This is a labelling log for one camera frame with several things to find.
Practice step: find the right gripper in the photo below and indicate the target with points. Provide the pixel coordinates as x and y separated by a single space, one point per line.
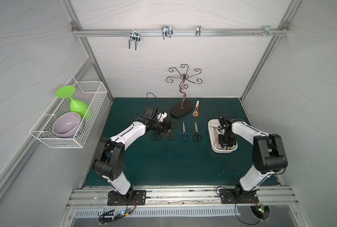
227 138

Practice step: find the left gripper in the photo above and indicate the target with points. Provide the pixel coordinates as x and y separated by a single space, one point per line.
164 125

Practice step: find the large black scissors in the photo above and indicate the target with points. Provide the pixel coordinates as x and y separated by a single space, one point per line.
156 136

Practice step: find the white storage box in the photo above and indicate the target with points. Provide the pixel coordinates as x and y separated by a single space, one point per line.
215 123

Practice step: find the small black scissors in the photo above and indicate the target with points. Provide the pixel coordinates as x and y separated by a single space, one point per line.
170 136

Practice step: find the blue handled scissors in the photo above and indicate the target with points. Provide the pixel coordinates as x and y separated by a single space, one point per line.
184 136

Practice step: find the black handled scissors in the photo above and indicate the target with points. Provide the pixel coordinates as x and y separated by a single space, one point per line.
197 136

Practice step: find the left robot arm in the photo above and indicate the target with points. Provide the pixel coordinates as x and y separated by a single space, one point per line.
110 165

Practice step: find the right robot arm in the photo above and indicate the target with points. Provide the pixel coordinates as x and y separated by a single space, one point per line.
268 155

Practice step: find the pink scissors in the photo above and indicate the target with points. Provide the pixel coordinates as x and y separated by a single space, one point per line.
216 139

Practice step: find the dark metal jewelry stand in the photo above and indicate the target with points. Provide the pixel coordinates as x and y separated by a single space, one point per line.
185 106

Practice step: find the lilac bowl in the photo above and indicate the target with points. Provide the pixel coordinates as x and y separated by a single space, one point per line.
67 125

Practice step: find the double prong metal hook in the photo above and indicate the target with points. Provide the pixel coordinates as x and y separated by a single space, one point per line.
134 38

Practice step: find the metal loop hook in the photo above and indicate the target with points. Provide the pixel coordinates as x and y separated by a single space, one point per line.
167 31

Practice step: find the green plastic goblet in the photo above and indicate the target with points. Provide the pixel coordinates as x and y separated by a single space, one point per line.
76 106

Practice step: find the small metal hook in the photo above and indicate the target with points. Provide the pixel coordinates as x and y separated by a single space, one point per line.
198 31

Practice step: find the right metal hook cluster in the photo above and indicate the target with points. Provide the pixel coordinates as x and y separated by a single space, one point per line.
266 32

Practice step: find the white vent strip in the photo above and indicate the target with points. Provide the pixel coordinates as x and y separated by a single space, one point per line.
142 212

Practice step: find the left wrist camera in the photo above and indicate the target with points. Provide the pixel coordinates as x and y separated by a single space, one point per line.
152 113

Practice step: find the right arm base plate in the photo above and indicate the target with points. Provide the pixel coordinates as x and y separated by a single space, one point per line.
228 196

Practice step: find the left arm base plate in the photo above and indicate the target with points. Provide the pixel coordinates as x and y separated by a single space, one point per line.
134 197

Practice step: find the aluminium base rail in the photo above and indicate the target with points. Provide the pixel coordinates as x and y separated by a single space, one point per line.
180 196

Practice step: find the white wire basket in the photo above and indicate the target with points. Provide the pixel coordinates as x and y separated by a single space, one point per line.
92 93

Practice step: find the aluminium top rail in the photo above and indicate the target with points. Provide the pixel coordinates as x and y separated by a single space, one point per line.
191 32

